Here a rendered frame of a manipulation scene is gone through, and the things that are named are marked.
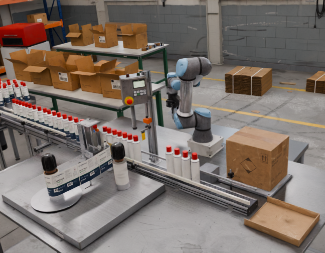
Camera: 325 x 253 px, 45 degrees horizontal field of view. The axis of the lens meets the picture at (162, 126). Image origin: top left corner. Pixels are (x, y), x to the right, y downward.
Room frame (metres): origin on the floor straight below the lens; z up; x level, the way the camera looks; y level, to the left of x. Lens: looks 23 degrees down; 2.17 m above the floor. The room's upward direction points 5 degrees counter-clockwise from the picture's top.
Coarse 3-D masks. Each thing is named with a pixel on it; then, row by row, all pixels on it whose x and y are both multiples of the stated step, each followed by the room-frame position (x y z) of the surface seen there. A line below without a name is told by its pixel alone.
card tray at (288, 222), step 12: (264, 204) 1.88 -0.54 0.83; (276, 204) 1.87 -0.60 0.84; (288, 204) 1.82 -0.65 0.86; (252, 216) 1.78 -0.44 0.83; (264, 216) 1.77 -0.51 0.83; (276, 216) 1.76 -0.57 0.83; (288, 216) 1.75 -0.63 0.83; (300, 216) 1.74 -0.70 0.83; (312, 216) 1.73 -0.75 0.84; (264, 228) 1.64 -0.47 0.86; (276, 228) 1.66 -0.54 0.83; (288, 228) 1.65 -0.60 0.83; (300, 228) 1.64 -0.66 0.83; (288, 240) 1.55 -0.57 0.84; (300, 240) 1.53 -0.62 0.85
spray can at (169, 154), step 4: (168, 148) 2.22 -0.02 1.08; (168, 152) 2.22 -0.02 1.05; (172, 152) 2.22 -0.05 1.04; (168, 156) 2.21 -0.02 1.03; (172, 156) 2.21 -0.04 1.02; (168, 160) 2.21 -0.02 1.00; (172, 160) 2.21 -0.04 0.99; (168, 164) 2.21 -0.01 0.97; (172, 164) 2.21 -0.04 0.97; (168, 168) 2.21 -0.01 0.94; (172, 168) 2.21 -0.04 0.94; (172, 172) 2.21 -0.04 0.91
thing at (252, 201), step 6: (78, 144) 2.83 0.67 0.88; (126, 162) 2.46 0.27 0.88; (144, 162) 2.43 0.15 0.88; (144, 168) 2.35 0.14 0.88; (162, 168) 2.32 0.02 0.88; (162, 174) 2.24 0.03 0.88; (174, 180) 2.16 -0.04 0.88; (180, 180) 2.15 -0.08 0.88; (192, 186) 2.07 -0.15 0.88; (210, 186) 2.05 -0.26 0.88; (210, 192) 1.98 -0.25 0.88; (228, 192) 1.97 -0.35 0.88; (228, 198) 1.90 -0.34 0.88; (246, 198) 1.89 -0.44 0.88; (240, 204) 1.84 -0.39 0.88; (246, 204) 1.83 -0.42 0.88; (252, 204) 1.83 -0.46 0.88
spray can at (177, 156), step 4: (176, 148) 2.19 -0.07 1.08; (176, 152) 2.17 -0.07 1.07; (176, 156) 2.16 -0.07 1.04; (180, 156) 2.17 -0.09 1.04; (176, 160) 2.16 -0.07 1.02; (180, 160) 2.16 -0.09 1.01; (176, 164) 2.16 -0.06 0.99; (180, 164) 2.16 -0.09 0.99; (176, 168) 2.16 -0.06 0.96; (180, 168) 2.16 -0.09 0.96; (176, 172) 2.16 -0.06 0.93; (180, 172) 2.16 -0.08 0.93
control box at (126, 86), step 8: (120, 80) 2.49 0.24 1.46; (128, 80) 2.47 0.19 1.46; (120, 88) 2.55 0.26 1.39; (128, 88) 2.47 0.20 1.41; (136, 88) 2.48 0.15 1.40; (144, 88) 2.49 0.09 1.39; (128, 96) 2.47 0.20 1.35; (136, 96) 2.48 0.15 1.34; (144, 96) 2.49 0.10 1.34; (128, 104) 2.47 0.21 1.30; (136, 104) 2.49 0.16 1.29
